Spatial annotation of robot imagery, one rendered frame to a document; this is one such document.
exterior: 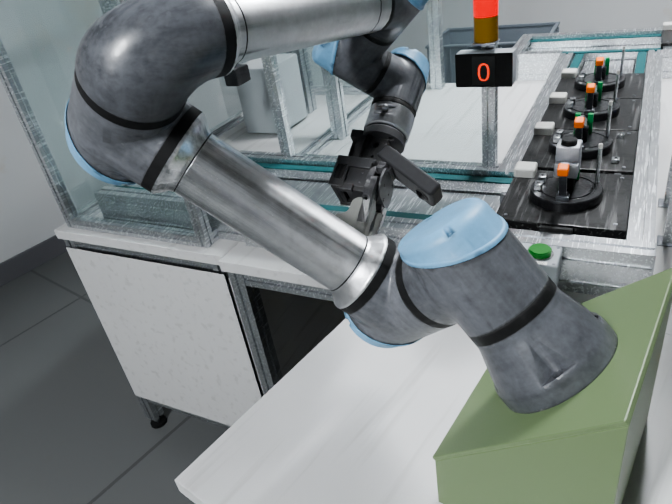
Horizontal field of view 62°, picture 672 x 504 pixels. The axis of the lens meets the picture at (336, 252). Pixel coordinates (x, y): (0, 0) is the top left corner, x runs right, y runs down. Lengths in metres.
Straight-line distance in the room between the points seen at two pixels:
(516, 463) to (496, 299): 0.18
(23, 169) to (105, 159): 2.95
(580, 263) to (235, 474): 0.70
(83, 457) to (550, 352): 1.93
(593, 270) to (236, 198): 0.70
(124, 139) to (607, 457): 0.58
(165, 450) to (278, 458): 1.33
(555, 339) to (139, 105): 0.49
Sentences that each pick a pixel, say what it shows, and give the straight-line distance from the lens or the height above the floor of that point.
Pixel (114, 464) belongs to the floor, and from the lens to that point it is 2.25.
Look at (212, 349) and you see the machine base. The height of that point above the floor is 0.51.
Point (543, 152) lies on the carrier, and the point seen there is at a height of 0.97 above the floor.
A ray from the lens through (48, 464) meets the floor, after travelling 2.40.
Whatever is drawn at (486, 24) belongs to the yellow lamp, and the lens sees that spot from 1.27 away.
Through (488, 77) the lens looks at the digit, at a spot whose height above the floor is 1.19.
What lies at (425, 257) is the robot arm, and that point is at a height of 1.21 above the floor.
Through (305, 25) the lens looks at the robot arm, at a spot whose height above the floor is 1.43.
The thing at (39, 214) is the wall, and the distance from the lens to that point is 3.72.
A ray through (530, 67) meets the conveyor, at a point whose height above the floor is 0.91.
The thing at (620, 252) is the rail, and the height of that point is 0.96.
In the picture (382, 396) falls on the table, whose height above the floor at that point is 0.86.
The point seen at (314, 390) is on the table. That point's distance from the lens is 0.98.
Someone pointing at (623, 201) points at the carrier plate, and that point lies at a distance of 1.25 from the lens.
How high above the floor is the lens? 1.54
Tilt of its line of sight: 31 degrees down
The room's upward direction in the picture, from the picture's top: 10 degrees counter-clockwise
